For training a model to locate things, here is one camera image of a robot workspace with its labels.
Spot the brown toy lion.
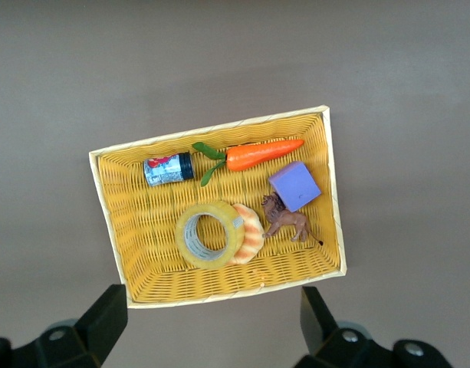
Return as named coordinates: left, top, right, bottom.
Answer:
left=261, top=193, right=324, bottom=247

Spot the clear yellowish tape roll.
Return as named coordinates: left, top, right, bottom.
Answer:
left=174, top=200, right=246, bottom=270

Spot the striped toy croissant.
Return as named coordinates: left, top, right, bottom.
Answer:
left=228, top=202, right=265, bottom=265

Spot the purple cube block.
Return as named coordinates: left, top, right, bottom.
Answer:
left=268, top=160, right=322, bottom=213

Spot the yellow wicker basket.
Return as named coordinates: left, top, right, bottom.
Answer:
left=88, top=105, right=348, bottom=310

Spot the orange toy carrot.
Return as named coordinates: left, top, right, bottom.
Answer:
left=192, top=138, right=305, bottom=188

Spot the small dark can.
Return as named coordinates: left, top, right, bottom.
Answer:
left=143, top=151, right=196, bottom=188

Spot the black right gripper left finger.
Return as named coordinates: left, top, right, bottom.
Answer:
left=0, top=284, right=129, bottom=368

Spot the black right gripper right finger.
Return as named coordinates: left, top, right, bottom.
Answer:
left=294, top=286, right=454, bottom=368

